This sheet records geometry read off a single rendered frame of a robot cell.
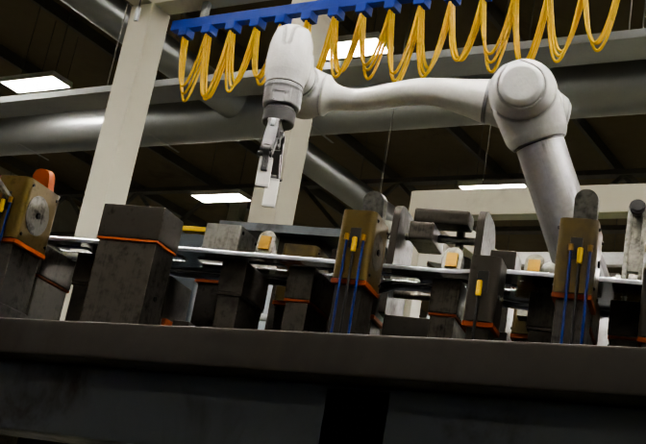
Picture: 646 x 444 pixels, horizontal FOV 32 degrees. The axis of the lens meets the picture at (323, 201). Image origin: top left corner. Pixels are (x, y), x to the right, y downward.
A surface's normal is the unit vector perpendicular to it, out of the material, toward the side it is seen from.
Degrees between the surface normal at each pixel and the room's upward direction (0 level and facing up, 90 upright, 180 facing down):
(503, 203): 90
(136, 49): 90
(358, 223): 90
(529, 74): 101
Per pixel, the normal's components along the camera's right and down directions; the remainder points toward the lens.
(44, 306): 0.94, 0.06
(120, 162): 0.84, -0.02
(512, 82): -0.24, -0.21
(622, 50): -0.17, 0.94
